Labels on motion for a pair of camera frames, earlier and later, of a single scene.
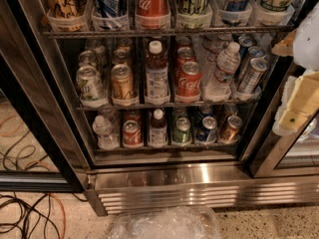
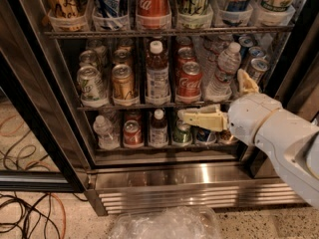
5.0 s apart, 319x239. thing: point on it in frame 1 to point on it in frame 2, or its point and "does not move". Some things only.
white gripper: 308,39 to 249,117
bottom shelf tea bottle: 158,130 does not move
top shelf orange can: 66,1 does not move
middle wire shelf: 170,106 does not move
